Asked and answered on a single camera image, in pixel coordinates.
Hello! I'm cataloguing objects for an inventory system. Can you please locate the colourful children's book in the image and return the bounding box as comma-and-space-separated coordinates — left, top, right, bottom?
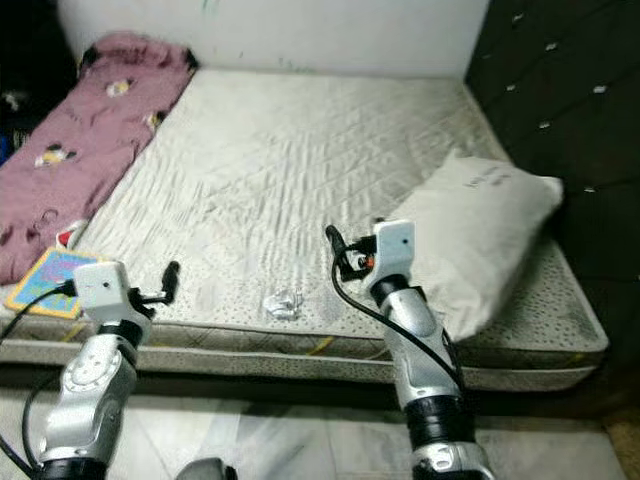
5, 247, 101, 319

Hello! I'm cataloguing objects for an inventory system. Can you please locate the beige pillow with print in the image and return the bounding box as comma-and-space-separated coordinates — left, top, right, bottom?
380, 150, 566, 343

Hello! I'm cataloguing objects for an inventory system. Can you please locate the white quilted mattress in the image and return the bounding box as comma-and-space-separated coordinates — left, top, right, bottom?
0, 68, 611, 393

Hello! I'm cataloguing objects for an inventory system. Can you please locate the pink cartoon print blanket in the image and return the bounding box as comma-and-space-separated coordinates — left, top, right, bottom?
0, 30, 199, 286

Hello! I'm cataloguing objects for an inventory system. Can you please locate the grey left robot leg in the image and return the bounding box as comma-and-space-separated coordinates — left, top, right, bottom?
175, 457, 239, 480

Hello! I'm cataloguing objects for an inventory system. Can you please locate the dark tufted headboard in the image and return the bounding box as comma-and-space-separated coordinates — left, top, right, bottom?
465, 0, 640, 401

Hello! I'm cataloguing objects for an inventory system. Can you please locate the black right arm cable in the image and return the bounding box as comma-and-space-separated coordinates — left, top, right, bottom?
330, 262, 469, 401

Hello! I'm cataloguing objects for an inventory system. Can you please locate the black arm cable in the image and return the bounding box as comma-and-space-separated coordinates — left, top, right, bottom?
330, 262, 469, 401
0, 283, 76, 480

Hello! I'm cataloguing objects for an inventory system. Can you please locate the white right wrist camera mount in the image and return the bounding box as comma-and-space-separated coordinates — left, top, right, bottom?
372, 220, 417, 291

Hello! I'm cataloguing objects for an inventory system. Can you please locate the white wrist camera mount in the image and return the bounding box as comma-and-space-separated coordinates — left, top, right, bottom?
73, 262, 133, 326
372, 220, 417, 291

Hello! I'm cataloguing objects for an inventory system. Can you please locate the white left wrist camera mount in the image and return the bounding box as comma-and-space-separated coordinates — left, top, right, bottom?
73, 262, 133, 326

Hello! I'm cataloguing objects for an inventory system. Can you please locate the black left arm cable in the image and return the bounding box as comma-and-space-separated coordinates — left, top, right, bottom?
0, 283, 76, 480

